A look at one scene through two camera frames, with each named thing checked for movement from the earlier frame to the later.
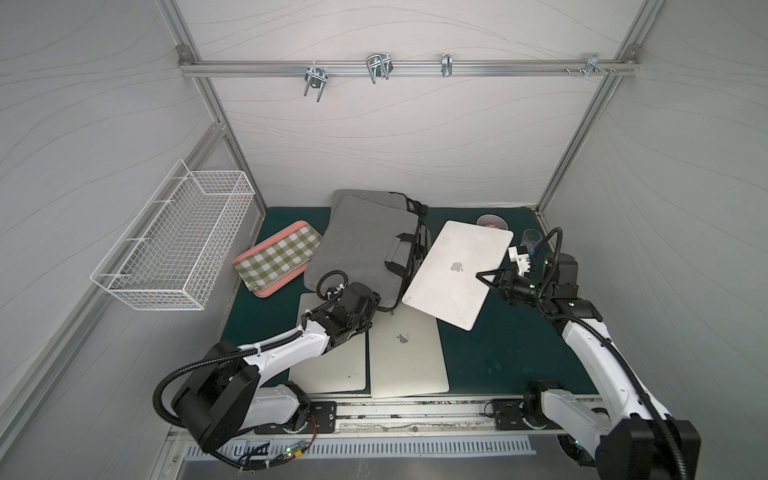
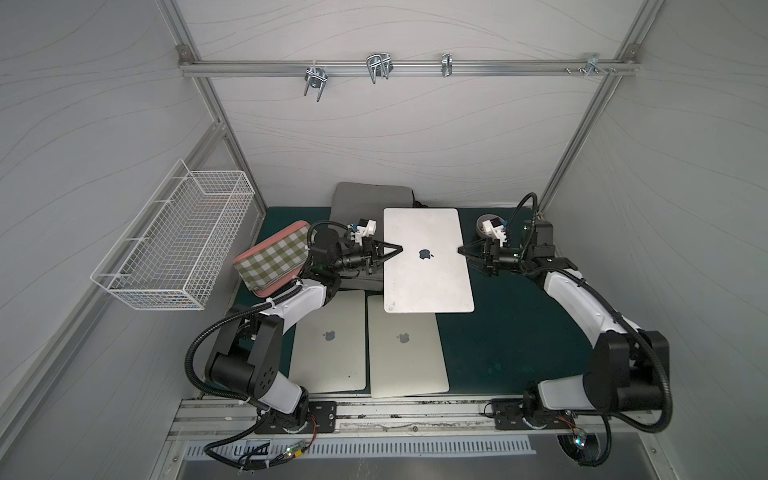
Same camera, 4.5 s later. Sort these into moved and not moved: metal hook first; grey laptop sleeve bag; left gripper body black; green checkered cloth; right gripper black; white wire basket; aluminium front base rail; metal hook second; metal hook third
Moved: left gripper body black; grey laptop sleeve bag; right gripper black
Not moved: green checkered cloth; metal hook third; metal hook first; white wire basket; aluminium front base rail; metal hook second
